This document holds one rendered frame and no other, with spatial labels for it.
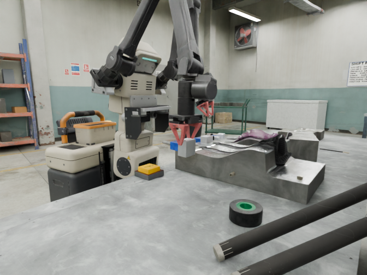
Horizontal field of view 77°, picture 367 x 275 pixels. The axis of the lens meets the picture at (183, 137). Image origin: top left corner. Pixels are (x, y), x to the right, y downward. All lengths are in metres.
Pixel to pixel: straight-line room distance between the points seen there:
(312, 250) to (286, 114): 7.28
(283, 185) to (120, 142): 0.84
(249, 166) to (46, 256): 0.58
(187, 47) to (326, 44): 7.72
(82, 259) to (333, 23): 8.32
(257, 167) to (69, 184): 1.00
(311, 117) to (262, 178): 6.71
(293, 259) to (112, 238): 0.35
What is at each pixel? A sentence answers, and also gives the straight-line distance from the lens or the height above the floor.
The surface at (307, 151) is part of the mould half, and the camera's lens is 1.16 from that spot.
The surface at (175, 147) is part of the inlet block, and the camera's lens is 0.79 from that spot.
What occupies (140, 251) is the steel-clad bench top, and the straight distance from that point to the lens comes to 0.52.
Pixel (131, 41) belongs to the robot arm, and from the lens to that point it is 1.04.
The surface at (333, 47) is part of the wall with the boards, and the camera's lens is 8.31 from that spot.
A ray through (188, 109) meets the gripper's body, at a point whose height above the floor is 1.06.
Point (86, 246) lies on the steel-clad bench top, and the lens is 0.56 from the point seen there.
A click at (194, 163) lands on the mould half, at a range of 0.90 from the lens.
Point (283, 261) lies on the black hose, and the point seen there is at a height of 0.84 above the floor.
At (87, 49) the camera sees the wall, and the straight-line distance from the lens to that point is 6.53.
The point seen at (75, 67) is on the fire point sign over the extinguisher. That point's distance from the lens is 6.37.
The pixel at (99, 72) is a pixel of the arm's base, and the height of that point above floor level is 1.20.
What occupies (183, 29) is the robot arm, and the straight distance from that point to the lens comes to 0.83.
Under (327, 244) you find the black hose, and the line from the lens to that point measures 0.50.
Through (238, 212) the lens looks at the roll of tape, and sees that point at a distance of 0.59.
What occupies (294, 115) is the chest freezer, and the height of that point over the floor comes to 0.48.
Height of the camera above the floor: 1.11
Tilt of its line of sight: 11 degrees down
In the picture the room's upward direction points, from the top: straight up
